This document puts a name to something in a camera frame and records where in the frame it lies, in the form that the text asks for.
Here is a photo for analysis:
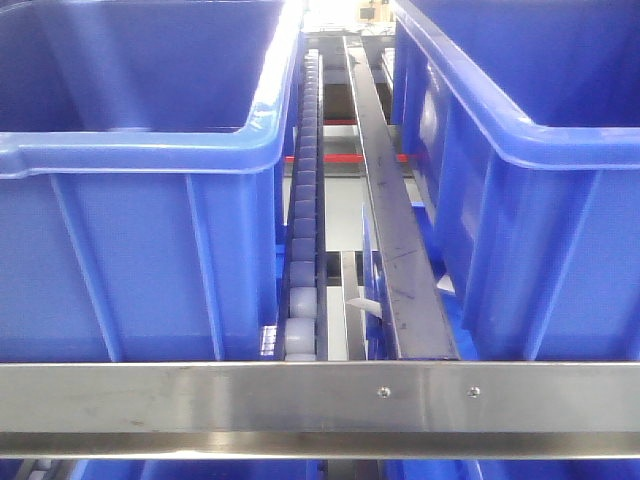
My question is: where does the white roller conveyor track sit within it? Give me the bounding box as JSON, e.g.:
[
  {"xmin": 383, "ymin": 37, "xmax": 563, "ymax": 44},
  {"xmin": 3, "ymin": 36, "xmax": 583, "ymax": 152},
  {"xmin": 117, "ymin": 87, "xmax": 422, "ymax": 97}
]
[{"xmin": 275, "ymin": 49, "xmax": 328, "ymax": 361}]

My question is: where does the blue neighbour bin left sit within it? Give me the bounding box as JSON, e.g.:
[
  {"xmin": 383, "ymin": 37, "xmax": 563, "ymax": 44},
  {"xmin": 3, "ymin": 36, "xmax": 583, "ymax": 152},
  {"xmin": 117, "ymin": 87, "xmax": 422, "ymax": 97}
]
[{"xmin": 1, "ymin": 1, "xmax": 302, "ymax": 362}]

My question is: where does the large blue target bin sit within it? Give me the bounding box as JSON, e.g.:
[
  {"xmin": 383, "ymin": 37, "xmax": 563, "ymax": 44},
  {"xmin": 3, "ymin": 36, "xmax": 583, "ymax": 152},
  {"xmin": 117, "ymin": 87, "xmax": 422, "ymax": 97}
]
[{"xmin": 394, "ymin": 1, "xmax": 639, "ymax": 361}]

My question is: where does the steel divider rail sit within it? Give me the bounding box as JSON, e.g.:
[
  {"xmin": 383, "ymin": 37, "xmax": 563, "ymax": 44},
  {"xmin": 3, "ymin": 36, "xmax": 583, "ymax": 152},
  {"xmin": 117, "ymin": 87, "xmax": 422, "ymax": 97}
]
[{"xmin": 343, "ymin": 36, "xmax": 459, "ymax": 360}]

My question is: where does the steel shelf front rail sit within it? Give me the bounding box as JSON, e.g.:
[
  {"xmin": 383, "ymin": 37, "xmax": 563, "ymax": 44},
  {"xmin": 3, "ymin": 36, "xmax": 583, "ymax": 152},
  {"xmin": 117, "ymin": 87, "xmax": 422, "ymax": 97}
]
[{"xmin": 1, "ymin": 361, "xmax": 639, "ymax": 459}]

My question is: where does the blue lower bin below rail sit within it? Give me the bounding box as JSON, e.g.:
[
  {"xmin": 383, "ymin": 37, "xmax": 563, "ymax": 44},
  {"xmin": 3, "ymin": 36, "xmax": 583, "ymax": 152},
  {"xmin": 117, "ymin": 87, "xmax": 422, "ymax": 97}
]
[{"xmin": 70, "ymin": 460, "xmax": 324, "ymax": 480}]

